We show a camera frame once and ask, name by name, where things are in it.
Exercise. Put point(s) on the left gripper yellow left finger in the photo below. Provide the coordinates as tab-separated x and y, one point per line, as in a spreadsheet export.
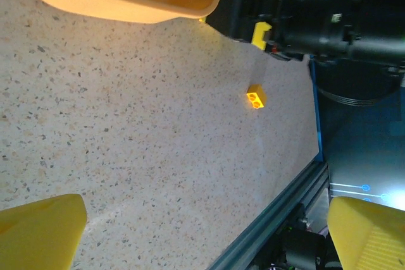
38	235

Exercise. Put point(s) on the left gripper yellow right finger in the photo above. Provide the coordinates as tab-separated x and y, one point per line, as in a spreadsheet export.
370	238

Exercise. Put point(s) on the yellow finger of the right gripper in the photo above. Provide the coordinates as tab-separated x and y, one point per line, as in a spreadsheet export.
231	7

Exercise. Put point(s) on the blue table edge strip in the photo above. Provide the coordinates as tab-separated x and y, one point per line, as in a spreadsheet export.
317	118

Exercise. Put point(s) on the yellow two-stud lego brick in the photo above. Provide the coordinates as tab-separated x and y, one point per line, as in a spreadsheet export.
257	96

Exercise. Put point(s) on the aluminium mounting rail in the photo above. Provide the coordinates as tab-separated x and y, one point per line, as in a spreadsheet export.
269	222

